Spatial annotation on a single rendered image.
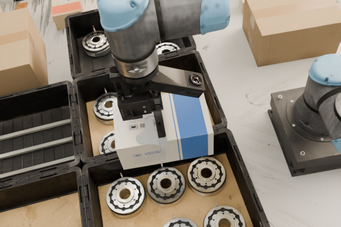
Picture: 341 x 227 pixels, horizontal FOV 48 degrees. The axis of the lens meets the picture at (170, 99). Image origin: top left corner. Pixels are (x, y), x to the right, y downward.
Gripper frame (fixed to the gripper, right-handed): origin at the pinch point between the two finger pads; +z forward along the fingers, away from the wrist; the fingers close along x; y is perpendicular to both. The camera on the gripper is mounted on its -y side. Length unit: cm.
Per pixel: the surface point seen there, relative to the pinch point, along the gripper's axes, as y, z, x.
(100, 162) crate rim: 17.8, 17.6, -3.3
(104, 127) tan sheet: 18.3, 27.6, -20.5
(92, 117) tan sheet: 21.9, 27.6, -25.3
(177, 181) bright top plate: -1.0, 24.5, 2.5
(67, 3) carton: 33, 33, -91
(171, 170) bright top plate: 0.3, 24.7, -1.1
